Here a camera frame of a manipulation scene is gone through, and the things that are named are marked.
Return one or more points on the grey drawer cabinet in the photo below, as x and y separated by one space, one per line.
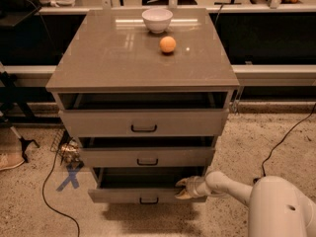
115 63

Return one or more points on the shoe at left edge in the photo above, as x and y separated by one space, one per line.
10 161

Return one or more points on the grey drawer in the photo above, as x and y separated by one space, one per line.
124 123
147 156
148 185

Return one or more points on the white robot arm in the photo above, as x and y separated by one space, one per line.
277 208

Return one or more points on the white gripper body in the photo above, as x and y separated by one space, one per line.
194 187

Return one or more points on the blue tape cross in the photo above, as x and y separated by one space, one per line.
72 169

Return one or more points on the white ceramic bowl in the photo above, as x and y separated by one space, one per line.
157 20

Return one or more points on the black power adapter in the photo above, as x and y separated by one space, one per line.
256 180

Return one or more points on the black tripod leg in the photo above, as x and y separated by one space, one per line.
24 142

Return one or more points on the orange ball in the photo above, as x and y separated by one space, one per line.
167 44

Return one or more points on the shiny crumpled wrapper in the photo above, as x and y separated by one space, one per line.
69 152

